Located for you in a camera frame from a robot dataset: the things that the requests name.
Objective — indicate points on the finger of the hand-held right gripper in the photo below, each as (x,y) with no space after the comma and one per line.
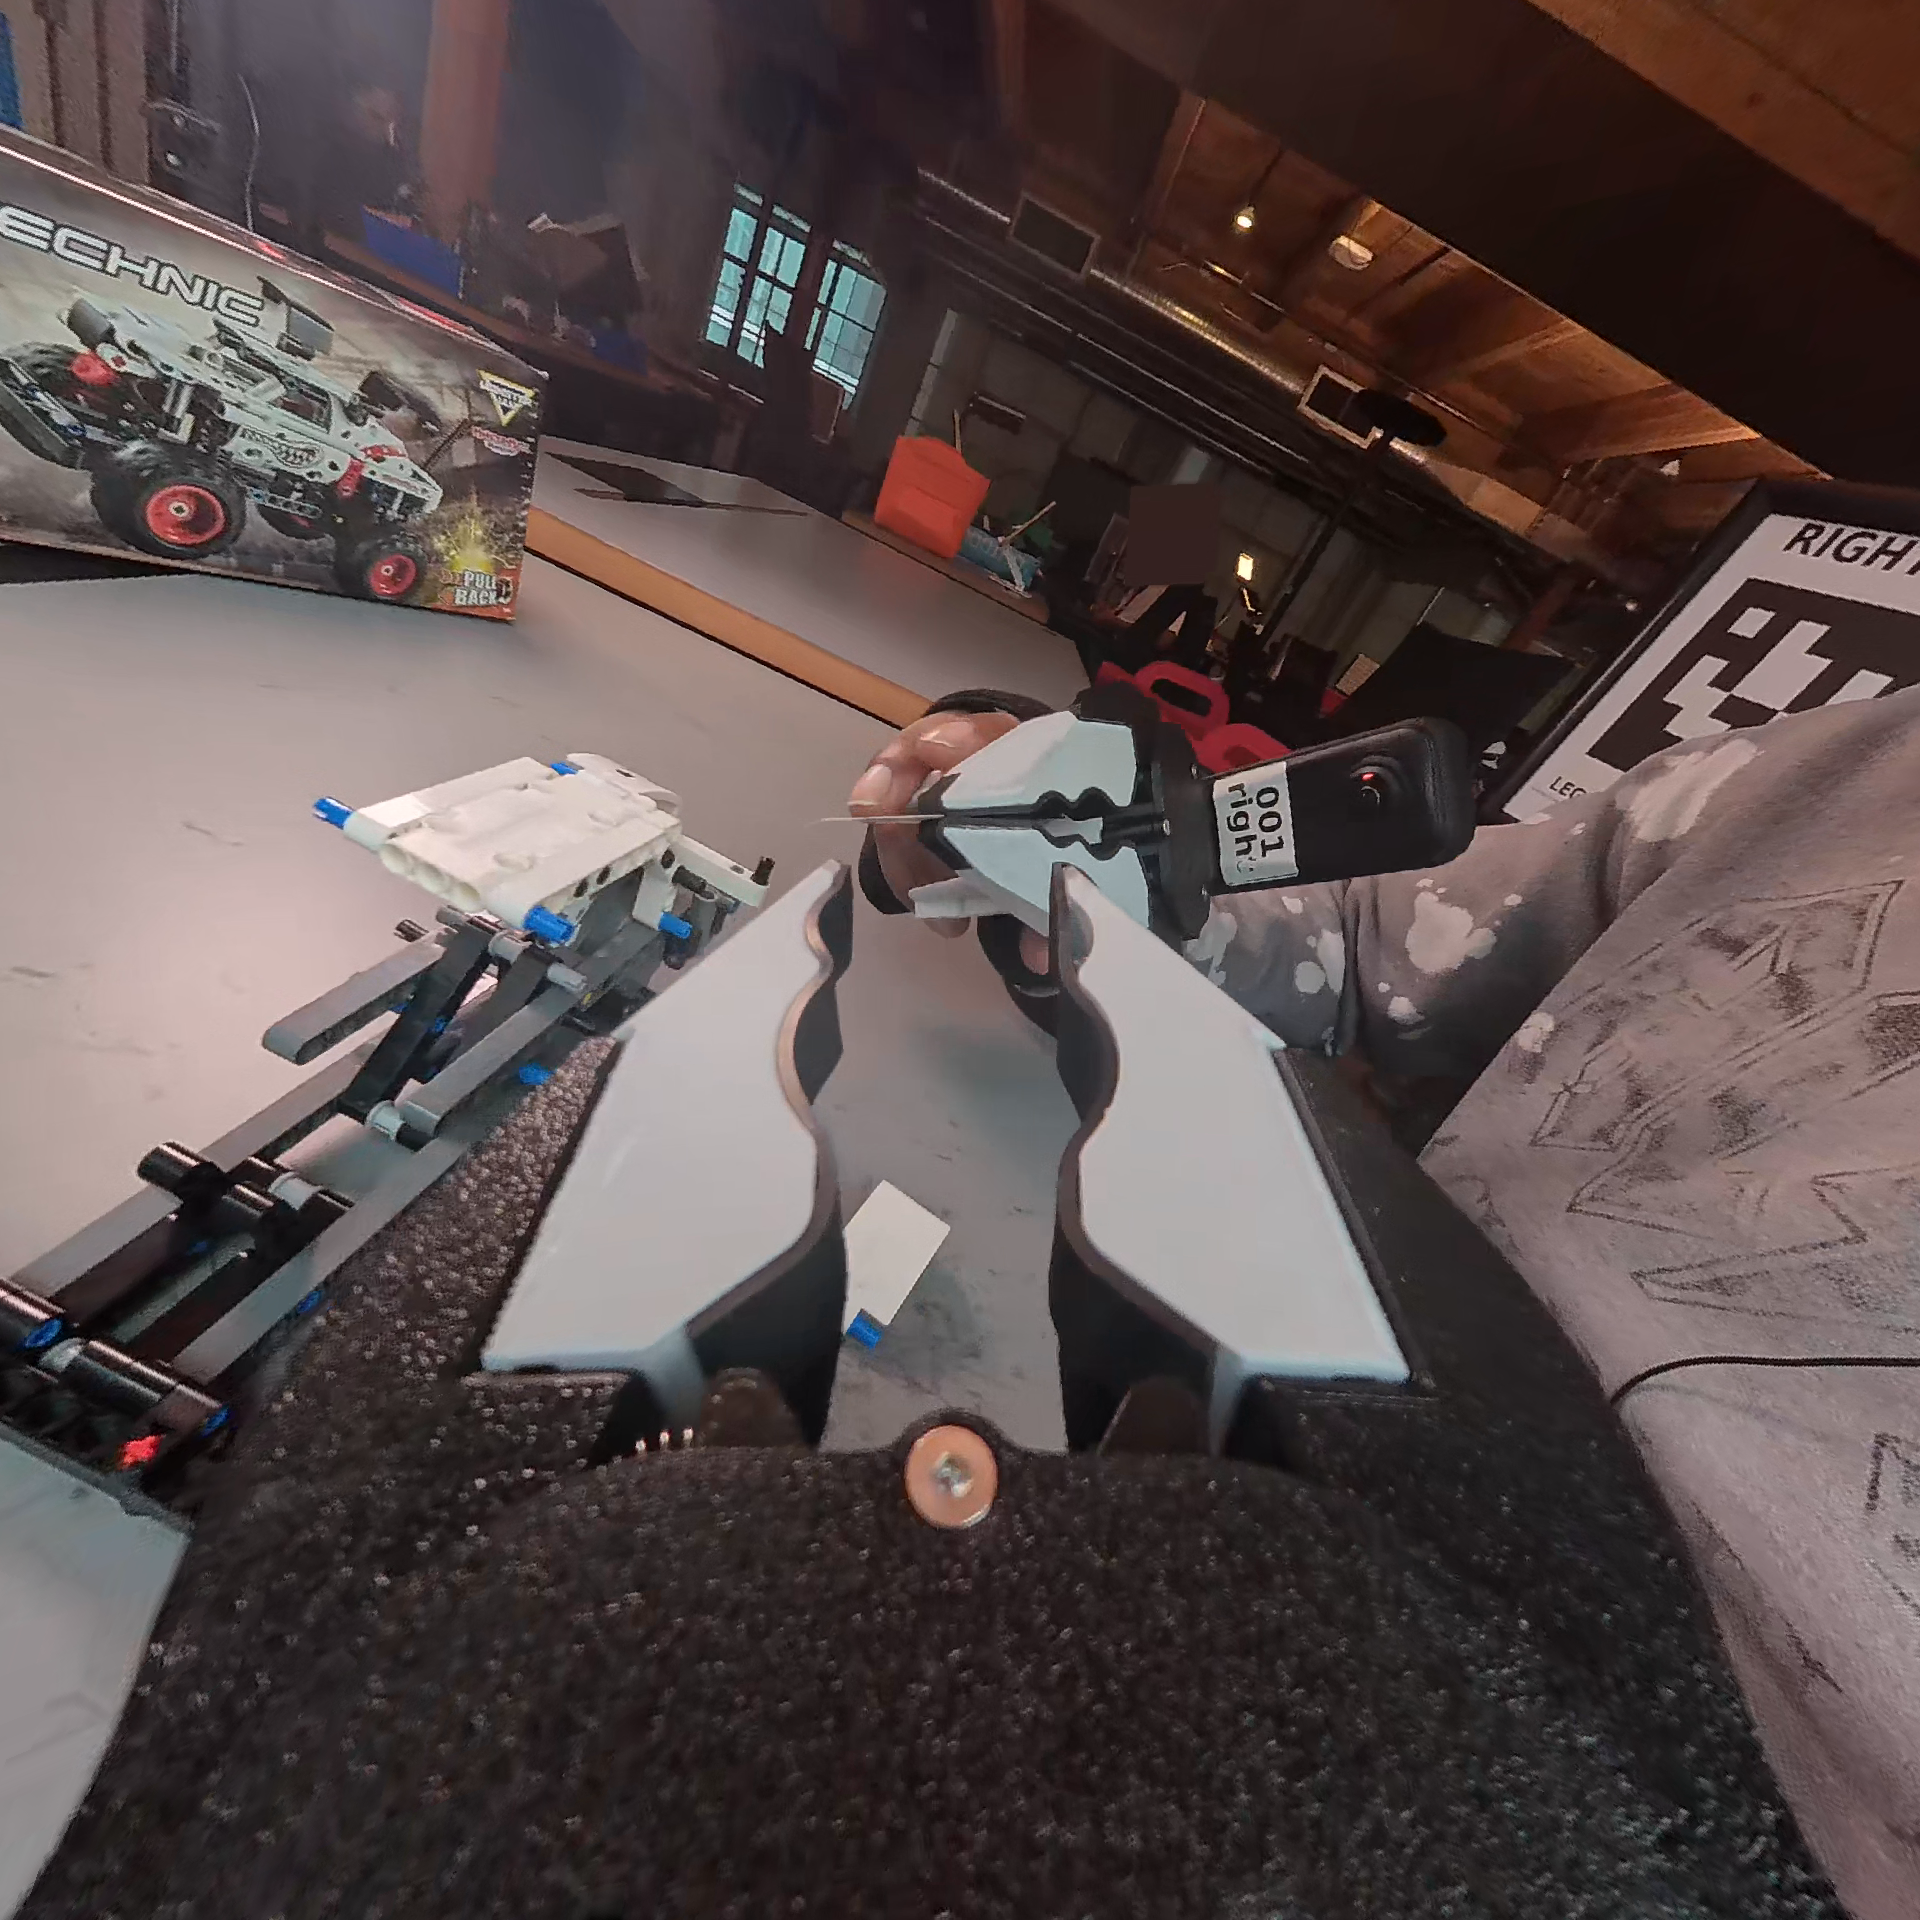
(1005,870)
(1064,766)

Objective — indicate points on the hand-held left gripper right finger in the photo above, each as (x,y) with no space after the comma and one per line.
(1231,1199)

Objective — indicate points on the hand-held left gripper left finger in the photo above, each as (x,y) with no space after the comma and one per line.
(660,1199)

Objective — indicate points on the small peeled sticker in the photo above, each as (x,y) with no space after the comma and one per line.
(886,816)

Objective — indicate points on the white curved brick panel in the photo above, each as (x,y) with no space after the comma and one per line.
(896,1245)

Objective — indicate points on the brick-built truck chassis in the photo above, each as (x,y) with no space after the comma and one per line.
(496,816)

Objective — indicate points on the grey desk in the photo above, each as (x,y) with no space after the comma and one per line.
(225,751)

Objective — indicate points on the person's right hand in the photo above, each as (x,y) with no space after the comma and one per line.
(914,766)

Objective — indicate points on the wood-edged table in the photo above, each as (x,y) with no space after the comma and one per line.
(825,585)

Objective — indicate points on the orange bag black trim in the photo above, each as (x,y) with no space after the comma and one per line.
(929,486)

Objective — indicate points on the large black white marker poster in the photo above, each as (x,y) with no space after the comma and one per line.
(1726,659)

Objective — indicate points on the grey bleached hoodie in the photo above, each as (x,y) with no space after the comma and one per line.
(1726,1199)

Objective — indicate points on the paned window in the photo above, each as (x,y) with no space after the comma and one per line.
(794,285)

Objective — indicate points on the blue crate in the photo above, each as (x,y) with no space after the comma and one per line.
(412,239)

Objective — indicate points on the toy truck set box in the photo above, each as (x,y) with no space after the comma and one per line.
(225,374)

